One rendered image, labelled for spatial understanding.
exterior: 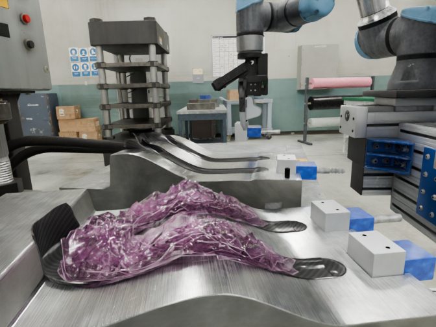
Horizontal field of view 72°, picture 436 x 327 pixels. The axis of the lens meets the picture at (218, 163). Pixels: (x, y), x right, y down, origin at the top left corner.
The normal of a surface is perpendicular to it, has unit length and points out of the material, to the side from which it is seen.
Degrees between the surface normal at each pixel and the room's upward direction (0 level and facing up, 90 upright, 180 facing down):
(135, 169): 90
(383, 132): 90
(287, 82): 90
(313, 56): 90
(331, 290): 0
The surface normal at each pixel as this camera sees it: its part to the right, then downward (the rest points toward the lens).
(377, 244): -0.03, -0.97
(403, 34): -0.94, 0.11
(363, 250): -0.99, 0.05
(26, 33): 0.98, 0.02
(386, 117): -0.05, 0.23
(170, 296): -0.24, -0.94
